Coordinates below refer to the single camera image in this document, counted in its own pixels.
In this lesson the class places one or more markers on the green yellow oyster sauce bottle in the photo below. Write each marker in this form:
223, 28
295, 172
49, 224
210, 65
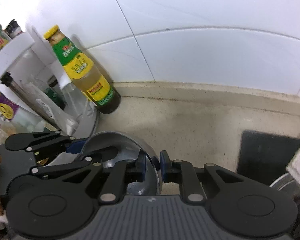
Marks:
83, 72

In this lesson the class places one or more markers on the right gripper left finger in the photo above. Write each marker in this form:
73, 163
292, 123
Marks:
60, 207

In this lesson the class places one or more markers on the purple label fish sauce bottle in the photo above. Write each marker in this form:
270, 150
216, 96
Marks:
22, 120

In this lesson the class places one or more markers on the white two-tier rotating rack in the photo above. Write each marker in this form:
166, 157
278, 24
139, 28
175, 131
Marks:
9, 56

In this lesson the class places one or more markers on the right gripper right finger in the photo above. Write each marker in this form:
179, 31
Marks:
237, 204

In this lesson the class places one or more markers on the black stove top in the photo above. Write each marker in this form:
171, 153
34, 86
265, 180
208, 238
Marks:
263, 157

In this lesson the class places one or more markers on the steel bowl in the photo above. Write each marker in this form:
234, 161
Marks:
110, 147

